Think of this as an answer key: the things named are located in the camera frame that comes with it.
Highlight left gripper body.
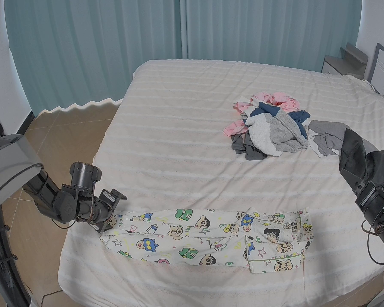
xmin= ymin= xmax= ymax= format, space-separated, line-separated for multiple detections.
xmin=74 ymin=195 xmax=118 ymax=235

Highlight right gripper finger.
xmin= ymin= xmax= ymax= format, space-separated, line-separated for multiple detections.
xmin=339 ymin=168 xmax=368 ymax=201

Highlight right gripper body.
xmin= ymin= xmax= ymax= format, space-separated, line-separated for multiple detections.
xmin=355 ymin=182 xmax=384 ymax=252

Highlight white printed pyjama top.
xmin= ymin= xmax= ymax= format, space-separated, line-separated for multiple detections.
xmin=100 ymin=206 xmax=315 ymax=274

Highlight pile of clothes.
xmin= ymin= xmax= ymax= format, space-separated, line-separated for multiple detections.
xmin=223 ymin=91 xmax=311 ymax=161

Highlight bed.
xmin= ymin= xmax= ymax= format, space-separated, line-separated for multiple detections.
xmin=58 ymin=43 xmax=384 ymax=307

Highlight dark grey garment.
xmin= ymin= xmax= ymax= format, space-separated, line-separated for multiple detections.
xmin=339 ymin=128 xmax=384 ymax=197

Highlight grey and white garment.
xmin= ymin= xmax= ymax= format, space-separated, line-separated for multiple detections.
xmin=307 ymin=120 xmax=348 ymax=158

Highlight grey bedside table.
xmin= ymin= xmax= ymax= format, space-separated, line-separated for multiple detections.
xmin=321 ymin=42 xmax=369 ymax=79

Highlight blue-green curtain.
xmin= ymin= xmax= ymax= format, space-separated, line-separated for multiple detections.
xmin=5 ymin=0 xmax=186 ymax=114
xmin=179 ymin=0 xmax=364 ymax=73

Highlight black cable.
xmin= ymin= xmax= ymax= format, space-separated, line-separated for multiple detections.
xmin=42 ymin=290 xmax=65 ymax=307
xmin=366 ymin=222 xmax=384 ymax=265

